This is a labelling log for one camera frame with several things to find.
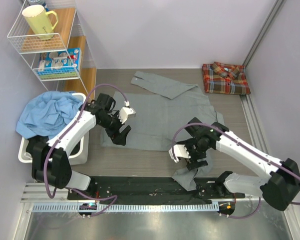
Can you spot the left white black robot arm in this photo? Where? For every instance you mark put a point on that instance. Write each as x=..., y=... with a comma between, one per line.
x=50, y=161

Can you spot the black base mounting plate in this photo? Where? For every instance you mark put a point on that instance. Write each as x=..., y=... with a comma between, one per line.
x=158, y=191

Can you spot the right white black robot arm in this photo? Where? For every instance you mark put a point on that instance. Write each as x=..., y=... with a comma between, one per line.
x=277, y=181

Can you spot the aluminium rail frame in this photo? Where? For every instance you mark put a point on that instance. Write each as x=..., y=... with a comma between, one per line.
x=279, y=120

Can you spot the folded plaid shirt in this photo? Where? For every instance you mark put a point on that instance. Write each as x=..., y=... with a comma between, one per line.
x=225, y=79

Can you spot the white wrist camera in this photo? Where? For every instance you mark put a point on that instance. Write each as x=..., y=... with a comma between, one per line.
x=126, y=112
x=179, y=152

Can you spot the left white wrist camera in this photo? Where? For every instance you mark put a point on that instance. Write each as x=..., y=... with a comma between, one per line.
x=126, y=112

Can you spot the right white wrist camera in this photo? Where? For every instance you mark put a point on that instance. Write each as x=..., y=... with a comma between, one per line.
x=179, y=152

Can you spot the grey long sleeve shirt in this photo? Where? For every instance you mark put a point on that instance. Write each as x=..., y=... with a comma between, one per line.
x=162, y=106

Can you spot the light blue shirt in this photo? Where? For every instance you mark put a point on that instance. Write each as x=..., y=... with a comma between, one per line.
x=47, y=114

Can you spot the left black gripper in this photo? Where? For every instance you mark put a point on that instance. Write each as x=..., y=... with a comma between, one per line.
x=117, y=137

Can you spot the yellow mug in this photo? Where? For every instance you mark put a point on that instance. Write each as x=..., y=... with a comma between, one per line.
x=41, y=22

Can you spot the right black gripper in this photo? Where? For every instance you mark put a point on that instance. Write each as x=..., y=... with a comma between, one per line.
x=192, y=162

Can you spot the white wire shelf rack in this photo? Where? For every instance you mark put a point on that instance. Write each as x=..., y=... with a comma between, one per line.
x=67, y=34

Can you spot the aluminium corner post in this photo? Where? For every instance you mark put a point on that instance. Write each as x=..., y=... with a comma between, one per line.
x=274, y=12

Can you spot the black garment in bin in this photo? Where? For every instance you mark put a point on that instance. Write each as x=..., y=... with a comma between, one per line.
x=33, y=140

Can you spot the blue picture box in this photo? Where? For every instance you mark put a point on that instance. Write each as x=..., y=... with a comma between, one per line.
x=61, y=64

